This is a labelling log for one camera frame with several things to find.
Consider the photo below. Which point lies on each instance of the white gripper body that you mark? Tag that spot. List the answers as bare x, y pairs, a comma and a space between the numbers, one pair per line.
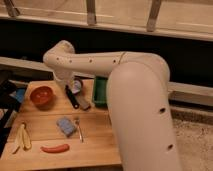
63, 78

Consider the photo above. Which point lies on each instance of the black handled dish brush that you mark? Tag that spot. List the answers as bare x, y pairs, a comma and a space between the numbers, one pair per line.
72, 96

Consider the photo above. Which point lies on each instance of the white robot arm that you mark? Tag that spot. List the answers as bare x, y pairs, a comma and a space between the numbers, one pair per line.
137, 100

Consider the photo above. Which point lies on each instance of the red bowl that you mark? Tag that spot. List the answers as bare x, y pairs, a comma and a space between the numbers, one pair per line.
42, 96

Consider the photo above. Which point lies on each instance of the green plastic tray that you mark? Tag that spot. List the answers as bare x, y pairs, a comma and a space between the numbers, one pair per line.
99, 92

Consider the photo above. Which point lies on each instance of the metal fork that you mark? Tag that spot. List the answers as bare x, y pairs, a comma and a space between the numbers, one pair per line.
77, 123

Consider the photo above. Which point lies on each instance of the blue object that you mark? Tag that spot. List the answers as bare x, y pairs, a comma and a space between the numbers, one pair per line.
19, 95

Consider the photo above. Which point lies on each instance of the blue sponge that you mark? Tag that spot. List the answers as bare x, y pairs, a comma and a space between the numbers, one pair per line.
66, 126

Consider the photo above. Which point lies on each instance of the wooden cutting board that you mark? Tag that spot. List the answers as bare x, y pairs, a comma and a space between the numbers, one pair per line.
98, 149

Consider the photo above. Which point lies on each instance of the black chair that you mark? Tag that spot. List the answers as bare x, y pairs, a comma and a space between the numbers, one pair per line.
6, 102

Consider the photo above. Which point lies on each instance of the red sausage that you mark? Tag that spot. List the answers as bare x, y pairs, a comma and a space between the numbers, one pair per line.
56, 149

